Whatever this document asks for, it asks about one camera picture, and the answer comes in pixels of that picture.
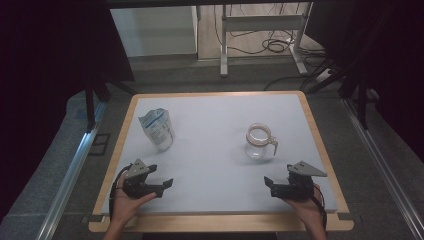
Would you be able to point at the person's left hand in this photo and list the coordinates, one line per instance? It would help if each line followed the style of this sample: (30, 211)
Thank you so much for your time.
(128, 206)

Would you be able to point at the white power strip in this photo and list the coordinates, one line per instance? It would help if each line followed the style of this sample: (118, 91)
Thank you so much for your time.
(323, 76)

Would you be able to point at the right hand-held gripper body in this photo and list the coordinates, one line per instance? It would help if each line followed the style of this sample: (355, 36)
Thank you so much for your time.
(301, 186)

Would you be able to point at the aluminium rail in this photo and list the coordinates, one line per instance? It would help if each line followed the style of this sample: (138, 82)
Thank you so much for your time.
(383, 166)
(71, 176)

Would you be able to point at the white board panel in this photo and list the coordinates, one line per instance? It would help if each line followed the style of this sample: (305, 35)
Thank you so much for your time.
(153, 31)

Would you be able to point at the person's right hand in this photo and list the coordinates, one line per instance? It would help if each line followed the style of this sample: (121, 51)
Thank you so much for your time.
(310, 211)

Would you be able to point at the black curtain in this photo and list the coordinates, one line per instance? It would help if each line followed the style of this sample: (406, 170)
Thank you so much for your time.
(396, 66)
(43, 66)

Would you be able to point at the white and blue pouch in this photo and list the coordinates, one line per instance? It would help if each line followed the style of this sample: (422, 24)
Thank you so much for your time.
(158, 128)

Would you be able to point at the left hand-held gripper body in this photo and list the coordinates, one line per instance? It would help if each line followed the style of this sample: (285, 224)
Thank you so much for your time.
(136, 170)

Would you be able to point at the black stand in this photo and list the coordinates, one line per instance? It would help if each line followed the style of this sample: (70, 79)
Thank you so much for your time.
(90, 106)
(361, 103)

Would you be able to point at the white metal desk frame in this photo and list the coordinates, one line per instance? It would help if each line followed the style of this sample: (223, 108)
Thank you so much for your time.
(263, 23)

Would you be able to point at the wooden table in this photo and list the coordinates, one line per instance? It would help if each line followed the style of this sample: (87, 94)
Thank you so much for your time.
(216, 223)

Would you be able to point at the white foam mat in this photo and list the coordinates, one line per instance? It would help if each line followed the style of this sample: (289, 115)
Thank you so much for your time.
(216, 160)

